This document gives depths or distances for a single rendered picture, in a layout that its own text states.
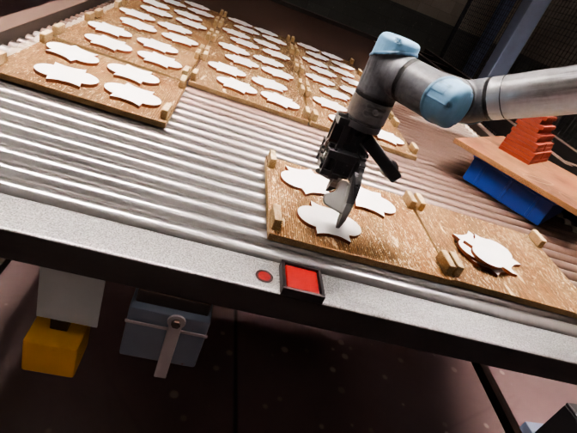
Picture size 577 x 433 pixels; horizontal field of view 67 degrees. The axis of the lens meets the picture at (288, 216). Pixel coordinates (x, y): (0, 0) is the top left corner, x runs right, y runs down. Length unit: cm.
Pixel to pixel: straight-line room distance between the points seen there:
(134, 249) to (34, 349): 26
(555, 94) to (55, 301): 86
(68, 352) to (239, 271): 33
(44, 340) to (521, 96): 89
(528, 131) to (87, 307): 155
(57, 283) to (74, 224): 10
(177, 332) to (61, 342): 21
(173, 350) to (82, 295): 18
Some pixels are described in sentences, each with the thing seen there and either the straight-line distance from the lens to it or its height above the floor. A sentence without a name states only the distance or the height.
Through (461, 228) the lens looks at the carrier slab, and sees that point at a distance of 126.
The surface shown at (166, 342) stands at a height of 77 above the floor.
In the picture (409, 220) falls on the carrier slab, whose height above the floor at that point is 94.
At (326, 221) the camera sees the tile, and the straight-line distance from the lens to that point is 93.
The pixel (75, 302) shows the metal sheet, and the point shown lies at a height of 79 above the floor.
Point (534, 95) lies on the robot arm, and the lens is 81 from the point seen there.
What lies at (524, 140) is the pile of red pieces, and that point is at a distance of 184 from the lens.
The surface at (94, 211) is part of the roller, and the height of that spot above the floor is 91.
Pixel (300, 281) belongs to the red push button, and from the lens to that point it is 76.
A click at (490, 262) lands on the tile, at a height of 96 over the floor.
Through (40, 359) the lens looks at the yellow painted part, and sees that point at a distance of 91.
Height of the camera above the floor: 138
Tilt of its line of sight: 30 degrees down
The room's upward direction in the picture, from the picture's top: 23 degrees clockwise
